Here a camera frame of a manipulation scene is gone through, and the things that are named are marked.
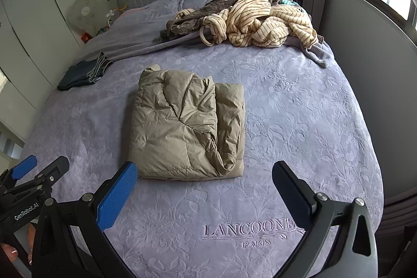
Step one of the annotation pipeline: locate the grey fringed scarf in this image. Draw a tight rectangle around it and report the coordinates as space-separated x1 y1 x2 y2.
86 52 114 84

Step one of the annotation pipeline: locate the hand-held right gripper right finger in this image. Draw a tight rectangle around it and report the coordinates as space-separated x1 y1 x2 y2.
272 161 378 278

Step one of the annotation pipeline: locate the cream striped fleece robe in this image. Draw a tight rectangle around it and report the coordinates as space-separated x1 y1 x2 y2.
199 0 318 49

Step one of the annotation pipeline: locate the white wardrobe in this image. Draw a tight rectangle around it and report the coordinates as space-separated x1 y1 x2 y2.
0 0 108 142

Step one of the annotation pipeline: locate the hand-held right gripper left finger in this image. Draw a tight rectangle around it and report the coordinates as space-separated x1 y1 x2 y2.
32 161 139 278

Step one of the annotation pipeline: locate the beige puffer jacket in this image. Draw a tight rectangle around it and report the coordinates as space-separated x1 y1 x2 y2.
128 64 246 181

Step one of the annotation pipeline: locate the brown fleece garment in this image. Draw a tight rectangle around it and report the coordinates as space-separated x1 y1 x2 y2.
160 0 284 39

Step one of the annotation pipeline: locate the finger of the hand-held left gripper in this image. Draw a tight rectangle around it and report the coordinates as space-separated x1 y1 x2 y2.
0 155 38 190
7 156 70 194

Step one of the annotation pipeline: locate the lavender embossed bed blanket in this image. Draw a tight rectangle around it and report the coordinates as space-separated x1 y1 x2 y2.
20 0 387 278

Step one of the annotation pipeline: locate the white electric fan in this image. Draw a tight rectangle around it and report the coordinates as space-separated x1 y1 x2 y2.
68 0 98 34

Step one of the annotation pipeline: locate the dark folded garment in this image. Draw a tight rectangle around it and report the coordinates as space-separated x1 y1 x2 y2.
57 60 105 91

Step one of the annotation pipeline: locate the grey fleece blanket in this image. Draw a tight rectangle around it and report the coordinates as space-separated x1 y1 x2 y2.
75 0 334 68

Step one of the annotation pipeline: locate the person's left hand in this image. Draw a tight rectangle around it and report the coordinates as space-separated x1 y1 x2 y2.
0 222 39 265

